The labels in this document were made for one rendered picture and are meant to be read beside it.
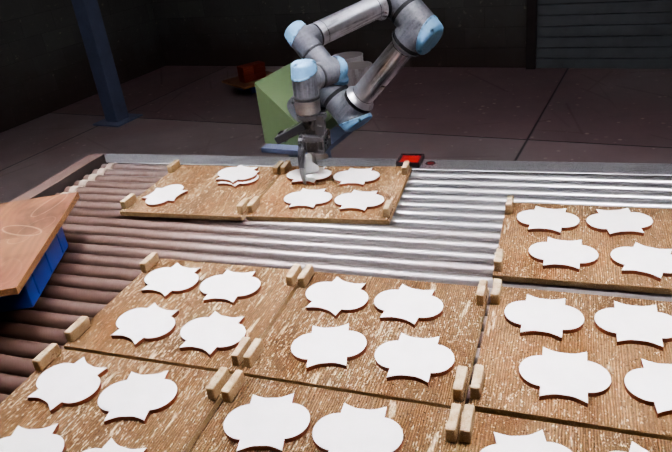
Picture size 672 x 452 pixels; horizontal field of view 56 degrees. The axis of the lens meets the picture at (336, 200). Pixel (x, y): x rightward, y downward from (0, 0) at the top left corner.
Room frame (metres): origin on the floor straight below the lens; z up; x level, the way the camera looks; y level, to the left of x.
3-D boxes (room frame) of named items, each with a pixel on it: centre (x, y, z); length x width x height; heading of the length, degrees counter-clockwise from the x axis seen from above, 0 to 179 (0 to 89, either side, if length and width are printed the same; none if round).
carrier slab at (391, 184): (1.68, 0.01, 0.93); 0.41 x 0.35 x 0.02; 71
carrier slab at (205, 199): (1.81, 0.40, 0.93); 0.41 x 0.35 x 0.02; 69
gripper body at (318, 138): (1.77, 0.04, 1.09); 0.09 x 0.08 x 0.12; 71
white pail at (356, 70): (5.46, -0.32, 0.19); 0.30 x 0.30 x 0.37
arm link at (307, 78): (1.78, 0.04, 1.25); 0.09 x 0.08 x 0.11; 134
